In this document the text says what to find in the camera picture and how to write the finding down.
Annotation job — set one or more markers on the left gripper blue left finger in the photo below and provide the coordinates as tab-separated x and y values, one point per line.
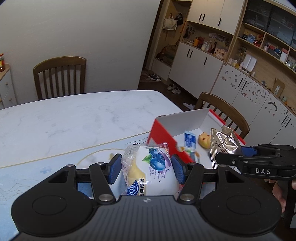
113	168

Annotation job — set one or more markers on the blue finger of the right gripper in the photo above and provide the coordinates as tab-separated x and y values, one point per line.
248	151
227	159

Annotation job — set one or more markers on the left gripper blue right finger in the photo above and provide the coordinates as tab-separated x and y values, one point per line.
180	168

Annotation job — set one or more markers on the silver red snack bag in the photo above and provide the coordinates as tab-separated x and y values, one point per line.
223	141

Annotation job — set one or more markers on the yellow spotted pig toy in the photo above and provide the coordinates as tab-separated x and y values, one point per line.
204	140

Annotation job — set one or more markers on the blue wafer snack packet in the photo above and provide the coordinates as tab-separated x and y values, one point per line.
190	140

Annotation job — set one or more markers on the blueberry bread package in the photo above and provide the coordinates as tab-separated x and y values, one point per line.
148	171

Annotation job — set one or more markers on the white grey tissue pack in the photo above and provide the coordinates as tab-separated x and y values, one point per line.
193	154

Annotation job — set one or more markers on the person's right hand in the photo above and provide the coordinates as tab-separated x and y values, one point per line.
278	193

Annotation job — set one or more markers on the red cardboard shoe box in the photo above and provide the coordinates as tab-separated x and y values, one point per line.
170	129

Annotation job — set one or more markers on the wooden chair beside box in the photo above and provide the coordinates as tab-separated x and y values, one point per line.
230	115

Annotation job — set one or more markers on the wooden chair behind table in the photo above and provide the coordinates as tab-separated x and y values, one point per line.
60	76

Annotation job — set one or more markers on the white low cabinet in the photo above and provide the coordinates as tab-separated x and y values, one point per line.
7	93

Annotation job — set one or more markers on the hanging canvas tote bag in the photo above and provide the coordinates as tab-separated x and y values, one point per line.
170	24

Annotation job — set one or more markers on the red lidded jar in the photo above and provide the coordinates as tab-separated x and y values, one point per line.
2	64

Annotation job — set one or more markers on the white wall cabinet unit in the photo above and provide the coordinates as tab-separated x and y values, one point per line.
241	51

